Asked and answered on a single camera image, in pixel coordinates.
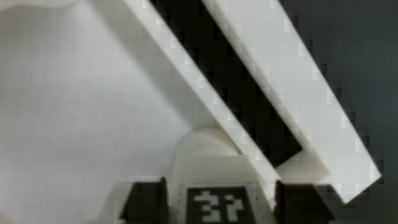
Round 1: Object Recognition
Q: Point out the white square table top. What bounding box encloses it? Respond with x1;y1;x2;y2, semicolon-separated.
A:
0;0;282;224

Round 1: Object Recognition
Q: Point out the white U-shaped fence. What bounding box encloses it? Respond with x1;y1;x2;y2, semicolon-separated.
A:
203;0;380;202

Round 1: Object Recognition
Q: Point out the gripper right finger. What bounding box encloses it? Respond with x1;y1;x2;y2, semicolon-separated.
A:
274;182;334;224

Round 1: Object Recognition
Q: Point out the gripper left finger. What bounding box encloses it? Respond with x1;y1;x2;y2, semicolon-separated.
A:
96;176;171;224

